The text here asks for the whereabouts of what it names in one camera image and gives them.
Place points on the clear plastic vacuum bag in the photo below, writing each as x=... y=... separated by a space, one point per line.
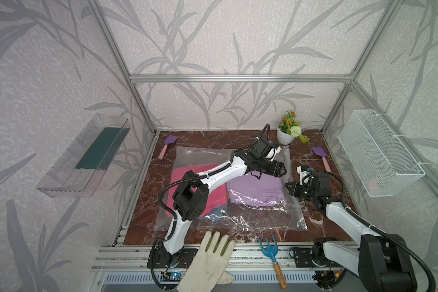
x=283 y=217

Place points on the grey-blue folded garment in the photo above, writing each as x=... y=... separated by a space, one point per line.
x=216 y=214

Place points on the white pot artificial plant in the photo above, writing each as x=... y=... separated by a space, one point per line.
x=290 y=129

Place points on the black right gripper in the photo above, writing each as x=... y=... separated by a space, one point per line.
x=294 y=189

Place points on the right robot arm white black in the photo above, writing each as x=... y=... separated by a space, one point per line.
x=380 y=262

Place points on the lilac trousers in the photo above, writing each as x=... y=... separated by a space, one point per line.
x=249 y=190

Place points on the blue hand rake wooden handle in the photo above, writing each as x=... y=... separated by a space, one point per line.
x=271 y=251

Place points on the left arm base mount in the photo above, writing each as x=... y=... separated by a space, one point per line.
x=159 y=258

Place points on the white wire mesh basket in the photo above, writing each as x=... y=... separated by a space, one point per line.
x=383 y=163

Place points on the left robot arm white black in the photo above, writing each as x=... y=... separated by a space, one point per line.
x=187 y=198

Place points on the purple spatula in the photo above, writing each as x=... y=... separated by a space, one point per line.
x=168 y=141
x=319 y=151

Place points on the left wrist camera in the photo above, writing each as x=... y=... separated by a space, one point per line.
x=265 y=149

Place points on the clear plastic wall shelf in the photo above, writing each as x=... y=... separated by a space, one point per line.
x=82 y=166

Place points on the aluminium frame rail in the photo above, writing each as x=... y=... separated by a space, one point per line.
x=231 y=78

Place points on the white gardening glove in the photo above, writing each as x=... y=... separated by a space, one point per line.
x=208 y=267

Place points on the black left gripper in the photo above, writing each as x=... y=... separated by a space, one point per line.
x=278 y=173

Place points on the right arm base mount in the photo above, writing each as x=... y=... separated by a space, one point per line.
x=306 y=255

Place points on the purple spatula right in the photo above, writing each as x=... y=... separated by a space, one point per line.
x=319 y=151

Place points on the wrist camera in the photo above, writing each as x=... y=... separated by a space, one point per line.
x=265 y=149
x=305 y=174

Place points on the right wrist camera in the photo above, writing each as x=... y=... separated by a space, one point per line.
x=305 y=174

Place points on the purple spatula left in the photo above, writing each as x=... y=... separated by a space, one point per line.
x=168 y=141

